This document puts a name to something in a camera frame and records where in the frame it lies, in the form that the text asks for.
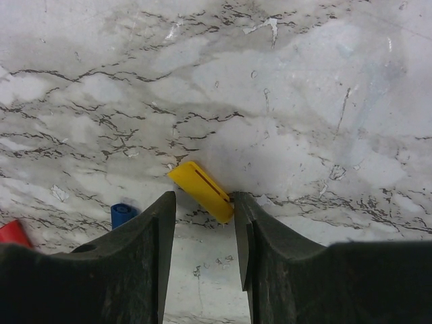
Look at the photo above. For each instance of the yellow pen cap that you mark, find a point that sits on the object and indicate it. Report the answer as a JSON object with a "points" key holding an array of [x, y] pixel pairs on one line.
{"points": [[193, 180]]}

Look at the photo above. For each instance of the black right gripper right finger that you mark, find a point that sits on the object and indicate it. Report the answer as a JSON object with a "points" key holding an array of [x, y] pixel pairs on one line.
{"points": [[291, 279]]}

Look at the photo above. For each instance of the red pen cap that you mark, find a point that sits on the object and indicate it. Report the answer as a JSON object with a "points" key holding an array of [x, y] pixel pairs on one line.
{"points": [[13, 232]]}

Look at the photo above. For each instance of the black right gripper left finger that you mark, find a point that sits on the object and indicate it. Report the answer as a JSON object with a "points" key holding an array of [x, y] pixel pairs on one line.
{"points": [[120, 277]]}

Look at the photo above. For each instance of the blue pen cap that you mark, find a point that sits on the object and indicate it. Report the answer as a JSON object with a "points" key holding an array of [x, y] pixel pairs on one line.
{"points": [[122, 213]]}

